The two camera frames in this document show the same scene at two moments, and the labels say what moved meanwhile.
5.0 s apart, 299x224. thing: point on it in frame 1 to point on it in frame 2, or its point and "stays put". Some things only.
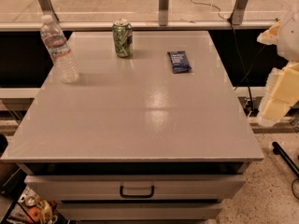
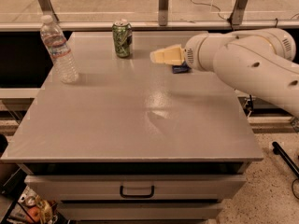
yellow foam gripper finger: x=269 y=36 to x=173 y=52
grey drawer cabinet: x=131 y=141 stays put
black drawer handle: x=128 y=196 stays put
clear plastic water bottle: x=58 y=49 stays put
